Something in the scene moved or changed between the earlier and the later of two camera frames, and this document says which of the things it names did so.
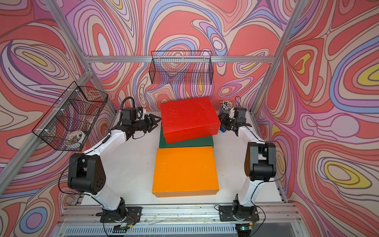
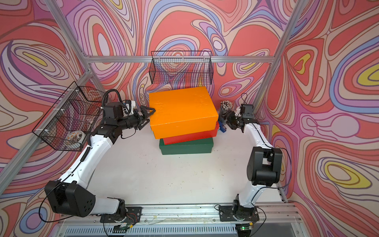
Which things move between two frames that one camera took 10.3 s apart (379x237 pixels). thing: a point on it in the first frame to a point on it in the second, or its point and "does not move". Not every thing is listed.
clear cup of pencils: (226, 106) does not move
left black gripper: (149, 128) to (140, 120)
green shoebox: (206, 141) does not move
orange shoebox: (185, 172) to (181, 111)
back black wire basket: (181, 67) does not move
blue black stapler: (222, 129) does not move
